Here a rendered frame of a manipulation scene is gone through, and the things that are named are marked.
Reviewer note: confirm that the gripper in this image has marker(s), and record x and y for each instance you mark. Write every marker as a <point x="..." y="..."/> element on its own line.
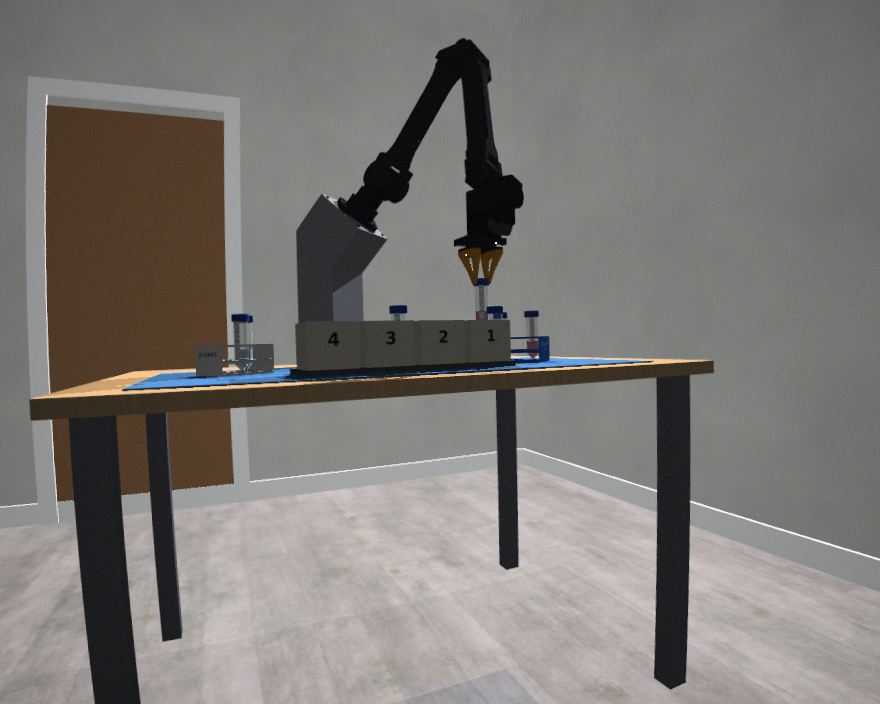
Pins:
<point x="480" y="245"/>

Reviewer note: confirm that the blue tube rack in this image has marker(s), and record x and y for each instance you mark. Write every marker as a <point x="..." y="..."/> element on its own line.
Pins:
<point x="544" y="350"/>

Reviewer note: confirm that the beige bucket adapter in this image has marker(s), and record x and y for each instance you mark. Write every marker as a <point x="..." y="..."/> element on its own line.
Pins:
<point x="487" y="341"/>
<point x="387" y="343"/>
<point x="439" y="342"/>
<point x="327" y="345"/>

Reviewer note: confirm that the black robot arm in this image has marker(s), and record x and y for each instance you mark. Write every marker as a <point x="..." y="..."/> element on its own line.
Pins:
<point x="505" y="191"/>

